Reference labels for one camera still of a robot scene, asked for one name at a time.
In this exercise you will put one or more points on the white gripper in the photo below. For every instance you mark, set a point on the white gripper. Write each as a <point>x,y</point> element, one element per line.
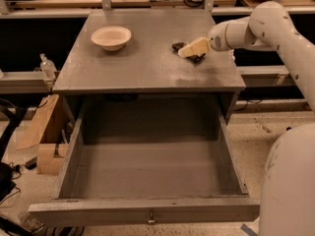
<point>217,40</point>

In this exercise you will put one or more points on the dark chocolate rxbar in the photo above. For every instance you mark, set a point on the dark chocolate rxbar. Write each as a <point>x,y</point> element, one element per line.
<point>195,58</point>

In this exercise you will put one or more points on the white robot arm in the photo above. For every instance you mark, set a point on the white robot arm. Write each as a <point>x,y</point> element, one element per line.
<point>287,206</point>

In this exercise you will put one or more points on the open grey top drawer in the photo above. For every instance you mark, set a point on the open grey top drawer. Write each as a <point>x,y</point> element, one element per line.
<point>169,155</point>

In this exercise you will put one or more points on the metal drawer knob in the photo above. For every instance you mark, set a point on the metal drawer knob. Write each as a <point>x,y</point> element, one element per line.
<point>151,220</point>

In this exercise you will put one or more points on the grey wooden cabinet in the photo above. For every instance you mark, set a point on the grey wooden cabinet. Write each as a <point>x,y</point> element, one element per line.
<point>147,63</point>

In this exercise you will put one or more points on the white paper bowl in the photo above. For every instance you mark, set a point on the white paper bowl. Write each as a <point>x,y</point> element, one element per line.
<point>111,38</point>

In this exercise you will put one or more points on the clear sanitizer bottle left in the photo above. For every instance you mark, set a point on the clear sanitizer bottle left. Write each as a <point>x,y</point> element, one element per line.
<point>47,67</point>

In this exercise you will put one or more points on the blue tape on floor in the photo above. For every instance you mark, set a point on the blue tape on floor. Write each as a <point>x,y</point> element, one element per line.
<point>248,230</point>

